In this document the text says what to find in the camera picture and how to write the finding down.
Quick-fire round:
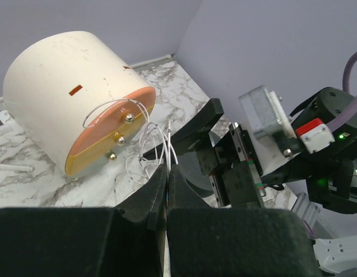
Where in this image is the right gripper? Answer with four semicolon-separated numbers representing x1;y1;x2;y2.
143;98;311;208

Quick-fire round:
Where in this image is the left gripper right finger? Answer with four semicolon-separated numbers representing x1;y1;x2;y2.
167;166;210;209

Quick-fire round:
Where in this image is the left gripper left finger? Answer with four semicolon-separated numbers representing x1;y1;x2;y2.
112;165;167;231

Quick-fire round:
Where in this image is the white cable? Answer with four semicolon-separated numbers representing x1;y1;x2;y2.
82;98;179;277

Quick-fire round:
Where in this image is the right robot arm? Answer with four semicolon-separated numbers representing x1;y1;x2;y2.
167;86;357;276

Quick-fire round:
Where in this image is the cream cylindrical drawer cabinet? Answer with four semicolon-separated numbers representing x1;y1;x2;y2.
3;31;156;178

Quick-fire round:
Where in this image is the white plastic stick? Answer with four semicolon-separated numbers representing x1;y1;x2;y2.
0;164;33;172

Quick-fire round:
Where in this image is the white flat packet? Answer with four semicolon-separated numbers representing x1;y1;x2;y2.
0;114;12;136

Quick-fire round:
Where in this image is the black cable spool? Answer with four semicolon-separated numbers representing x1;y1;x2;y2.
178;152;215;205

